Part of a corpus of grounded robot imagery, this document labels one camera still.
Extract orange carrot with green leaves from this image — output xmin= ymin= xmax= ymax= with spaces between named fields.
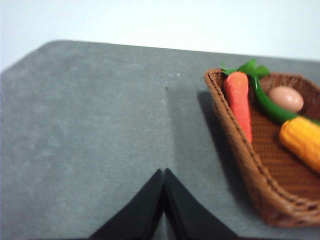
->
xmin=220 ymin=58 xmax=271 ymax=145

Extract brown wicker basket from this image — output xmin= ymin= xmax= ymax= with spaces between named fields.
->
xmin=203 ymin=67 xmax=320 ymax=228

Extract pale brown egg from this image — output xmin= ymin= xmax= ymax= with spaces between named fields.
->
xmin=268 ymin=86 xmax=305 ymax=113

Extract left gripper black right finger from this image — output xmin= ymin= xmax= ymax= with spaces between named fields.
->
xmin=163 ymin=167 xmax=241 ymax=240

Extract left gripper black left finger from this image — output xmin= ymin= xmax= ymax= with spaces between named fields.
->
xmin=88 ymin=169 xmax=165 ymax=240

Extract green chili pepper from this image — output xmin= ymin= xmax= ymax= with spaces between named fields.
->
xmin=250 ymin=74 xmax=320 ymax=126

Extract yellow corn cob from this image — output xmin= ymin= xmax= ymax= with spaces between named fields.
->
xmin=278 ymin=116 xmax=320 ymax=175

